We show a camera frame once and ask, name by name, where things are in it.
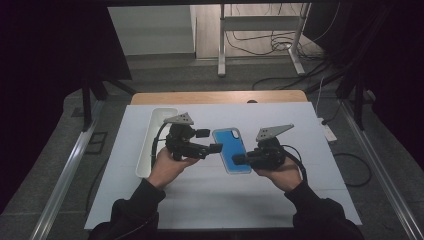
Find blue phone case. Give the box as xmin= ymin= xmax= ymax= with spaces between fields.
xmin=211 ymin=127 xmax=253 ymax=175

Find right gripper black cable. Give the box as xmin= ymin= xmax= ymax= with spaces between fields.
xmin=281 ymin=143 xmax=308 ymax=183

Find white table cover board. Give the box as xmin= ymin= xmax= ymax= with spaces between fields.
xmin=84 ymin=101 xmax=363 ymax=231

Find white power strip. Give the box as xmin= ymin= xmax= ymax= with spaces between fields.
xmin=318 ymin=117 xmax=338 ymax=144

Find black curtain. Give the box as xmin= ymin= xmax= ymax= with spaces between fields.
xmin=306 ymin=0 xmax=424 ymax=171
xmin=0 ymin=0 xmax=133 ymax=214

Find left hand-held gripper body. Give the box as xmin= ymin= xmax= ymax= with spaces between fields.
xmin=163 ymin=112 xmax=214 ymax=162

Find black floor plate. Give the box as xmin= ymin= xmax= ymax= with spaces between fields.
xmin=85 ymin=131 xmax=109 ymax=155

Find white cable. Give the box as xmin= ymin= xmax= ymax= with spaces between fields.
xmin=314 ymin=76 xmax=326 ymax=118

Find tangle of black cables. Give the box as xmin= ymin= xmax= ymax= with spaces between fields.
xmin=224 ymin=3 xmax=341 ymax=63

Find white plastic storage bin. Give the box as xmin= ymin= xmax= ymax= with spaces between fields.
xmin=134 ymin=107 xmax=179 ymax=179

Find person's right hand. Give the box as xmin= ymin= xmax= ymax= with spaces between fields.
xmin=253 ymin=156 xmax=303 ymax=193

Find person's left hand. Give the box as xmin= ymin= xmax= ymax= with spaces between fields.
xmin=147 ymin=146 xmax=201 ymax=191

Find long black cable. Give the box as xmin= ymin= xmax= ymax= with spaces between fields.
xmin=251 ymin=61 xmax=334 ymax=91

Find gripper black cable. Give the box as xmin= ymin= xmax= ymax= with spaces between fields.
xmin=150 ymin=121 xmax=169 ymax=169
xmin=281 ymin=143 xmax=308 ymax=183

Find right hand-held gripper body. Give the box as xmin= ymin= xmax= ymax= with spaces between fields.
xmin=247 ymin=123 xmax=295 ymax=171

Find black metal stand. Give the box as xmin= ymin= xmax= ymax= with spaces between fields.
xmin=336 ymin=66 xmax=368 ymax=131
xmin=81 ymin=76 xmax=138 ymax=132

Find white metal desk frame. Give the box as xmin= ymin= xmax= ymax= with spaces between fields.
xmin=218 ymin=3 xmax=312 ymax=78

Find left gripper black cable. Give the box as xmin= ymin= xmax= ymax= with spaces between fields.
xmin=150 ymin=121 xmax=169 ymax=169

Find wooden table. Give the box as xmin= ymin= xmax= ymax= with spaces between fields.
xmin=129 ymin=89 xmax=308 ymax=106

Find short black plug cable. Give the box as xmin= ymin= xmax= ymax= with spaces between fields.
xmin=321 ymin=99 xmax=344 ymax=126

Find aluminium rail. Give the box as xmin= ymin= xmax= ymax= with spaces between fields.
xmin=339 ymin=99 xmax=424 ymax=240
xmin=29 ymin=99 xmax=106 ymax=240

